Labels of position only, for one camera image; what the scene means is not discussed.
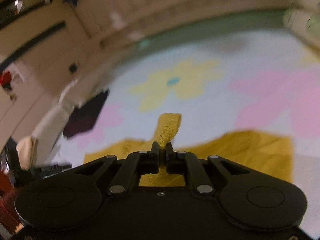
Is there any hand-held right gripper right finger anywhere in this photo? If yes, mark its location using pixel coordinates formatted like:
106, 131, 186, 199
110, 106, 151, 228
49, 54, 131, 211
166, 142, 251, 196

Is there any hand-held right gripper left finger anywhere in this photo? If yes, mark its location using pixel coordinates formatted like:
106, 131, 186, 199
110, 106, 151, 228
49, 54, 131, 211
75, 142, 160, 196

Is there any yellow small garment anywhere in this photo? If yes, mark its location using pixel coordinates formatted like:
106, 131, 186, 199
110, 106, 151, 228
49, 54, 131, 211
84, 113, 294, 188

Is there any white cloth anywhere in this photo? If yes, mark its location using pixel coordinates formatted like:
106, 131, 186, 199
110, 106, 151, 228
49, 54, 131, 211
32, 79, 84, 142

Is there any dark cloth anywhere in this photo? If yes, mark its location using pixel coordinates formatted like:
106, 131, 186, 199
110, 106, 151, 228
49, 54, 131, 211
63, 89, 110, 138

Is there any flower print bed sheet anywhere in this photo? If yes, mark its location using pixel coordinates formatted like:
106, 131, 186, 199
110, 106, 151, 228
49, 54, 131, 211
56, 11, 320, 188

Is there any red item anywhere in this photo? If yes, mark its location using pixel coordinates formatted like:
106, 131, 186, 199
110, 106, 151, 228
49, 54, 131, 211
0, 71, 13, 87

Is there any beige wardrobe with black handles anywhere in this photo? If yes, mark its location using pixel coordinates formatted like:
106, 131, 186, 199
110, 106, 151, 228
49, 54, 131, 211
0, 0, 105, 145

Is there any wooden bed frame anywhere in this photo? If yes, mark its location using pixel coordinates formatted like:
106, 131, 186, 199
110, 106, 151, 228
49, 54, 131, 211
72, 0, 303, 65

